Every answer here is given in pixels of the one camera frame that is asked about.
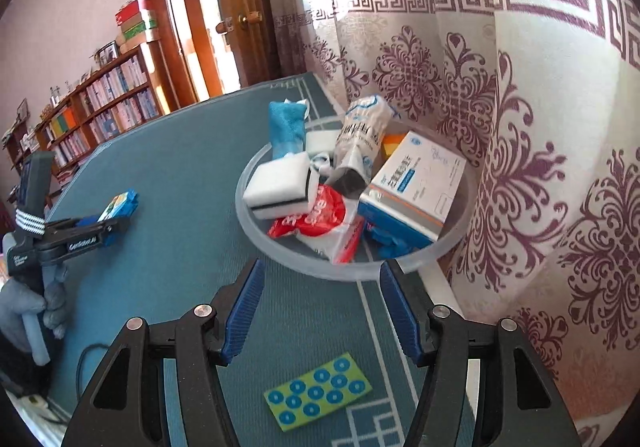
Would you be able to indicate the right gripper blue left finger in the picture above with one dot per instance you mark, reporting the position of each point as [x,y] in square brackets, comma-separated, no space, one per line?
[124,402]

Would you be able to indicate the teal table mat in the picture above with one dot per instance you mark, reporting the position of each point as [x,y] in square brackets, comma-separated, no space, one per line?
[185,241]

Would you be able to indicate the red balloon glue packet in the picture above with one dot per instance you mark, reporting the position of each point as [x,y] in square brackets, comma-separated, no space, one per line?
[320,226]

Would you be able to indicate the white sponge block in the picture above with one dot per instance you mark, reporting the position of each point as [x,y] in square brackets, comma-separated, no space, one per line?
[283,187]

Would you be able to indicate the green blue dotted tile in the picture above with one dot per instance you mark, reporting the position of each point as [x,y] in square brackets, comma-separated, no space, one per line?
[317,393]

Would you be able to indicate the brown wooden door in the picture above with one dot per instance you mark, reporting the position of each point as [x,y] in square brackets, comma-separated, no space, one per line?
[187,31]

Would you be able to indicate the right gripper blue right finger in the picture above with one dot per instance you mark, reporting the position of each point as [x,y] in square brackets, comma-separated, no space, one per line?
[518,402]

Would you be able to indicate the wooden bookshelf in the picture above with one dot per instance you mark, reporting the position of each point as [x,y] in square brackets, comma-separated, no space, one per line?
[128,92]

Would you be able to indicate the clear plastic round basin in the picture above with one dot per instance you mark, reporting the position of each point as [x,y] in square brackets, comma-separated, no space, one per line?
[291,253]

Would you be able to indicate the grey gloved left hand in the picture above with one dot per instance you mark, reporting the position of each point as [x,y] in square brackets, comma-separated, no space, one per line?
[18,300]

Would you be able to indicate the orange small box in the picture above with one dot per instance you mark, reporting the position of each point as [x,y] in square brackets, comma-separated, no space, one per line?
[390,143]

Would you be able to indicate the teal cloth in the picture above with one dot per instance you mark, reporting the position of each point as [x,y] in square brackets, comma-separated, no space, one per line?
[287,130]

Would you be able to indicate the patterned white purple curtain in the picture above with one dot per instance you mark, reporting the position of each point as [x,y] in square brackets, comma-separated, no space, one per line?
[542,99]

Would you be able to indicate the stacked colourful boxes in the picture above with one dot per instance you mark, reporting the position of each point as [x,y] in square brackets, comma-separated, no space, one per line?
[137,24]

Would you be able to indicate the blue wet wipes pack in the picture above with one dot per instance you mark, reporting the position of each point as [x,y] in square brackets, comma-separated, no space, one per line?
[115,217]

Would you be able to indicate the white blue medicine box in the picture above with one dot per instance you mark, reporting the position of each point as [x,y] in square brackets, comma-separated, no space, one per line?
[411,195]

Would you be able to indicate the blue object under box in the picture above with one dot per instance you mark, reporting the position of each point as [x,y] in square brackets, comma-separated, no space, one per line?
[396,241]

